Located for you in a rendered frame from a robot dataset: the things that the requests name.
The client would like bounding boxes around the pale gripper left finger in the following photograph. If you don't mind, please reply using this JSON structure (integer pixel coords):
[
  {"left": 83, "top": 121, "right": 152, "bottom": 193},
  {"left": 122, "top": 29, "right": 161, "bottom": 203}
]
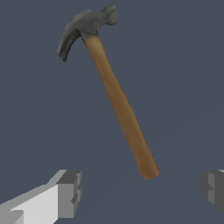
[{"left": 0, "top": 169, "right": 83, "bottom": 224}]

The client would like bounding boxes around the wooden handled claw hammer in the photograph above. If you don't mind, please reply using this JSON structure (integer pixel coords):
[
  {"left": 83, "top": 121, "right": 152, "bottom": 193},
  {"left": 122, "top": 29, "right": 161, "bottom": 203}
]
[{"left": 57, "top": 3, "right": 160, "bottom": 180}]

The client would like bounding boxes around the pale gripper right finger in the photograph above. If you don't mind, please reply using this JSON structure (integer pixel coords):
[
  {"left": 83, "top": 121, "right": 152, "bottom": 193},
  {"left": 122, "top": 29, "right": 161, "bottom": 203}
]
[{"left": 199, "top": 169, "right": 224, "bottom": 216}]

